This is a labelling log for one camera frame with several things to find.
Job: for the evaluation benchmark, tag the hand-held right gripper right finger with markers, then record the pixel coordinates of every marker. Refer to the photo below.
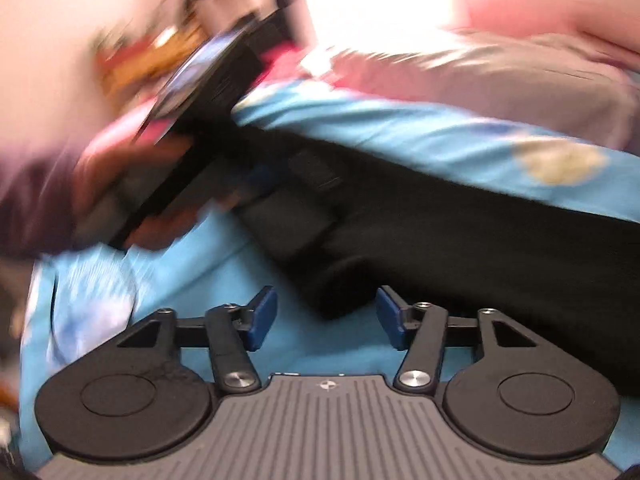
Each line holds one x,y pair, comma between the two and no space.
390,317

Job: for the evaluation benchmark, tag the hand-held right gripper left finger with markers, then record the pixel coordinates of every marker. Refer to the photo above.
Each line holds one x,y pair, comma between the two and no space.
262,317

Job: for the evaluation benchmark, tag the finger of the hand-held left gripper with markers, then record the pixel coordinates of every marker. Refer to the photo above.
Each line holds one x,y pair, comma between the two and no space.
261,177

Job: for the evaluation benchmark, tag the black pants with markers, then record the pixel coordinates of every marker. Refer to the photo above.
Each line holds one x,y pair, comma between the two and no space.
475,240

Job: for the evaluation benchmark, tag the person's left hand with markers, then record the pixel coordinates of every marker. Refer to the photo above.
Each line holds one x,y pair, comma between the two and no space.
160,230

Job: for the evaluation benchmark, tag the blue floral bed sheet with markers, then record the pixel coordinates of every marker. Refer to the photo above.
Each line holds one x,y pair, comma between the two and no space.
200,280

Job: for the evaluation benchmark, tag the bright window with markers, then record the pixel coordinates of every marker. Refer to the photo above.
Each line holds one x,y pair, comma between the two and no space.
370,0

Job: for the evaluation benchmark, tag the grey beige blanket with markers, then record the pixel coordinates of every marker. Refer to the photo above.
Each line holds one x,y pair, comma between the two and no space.
525,80

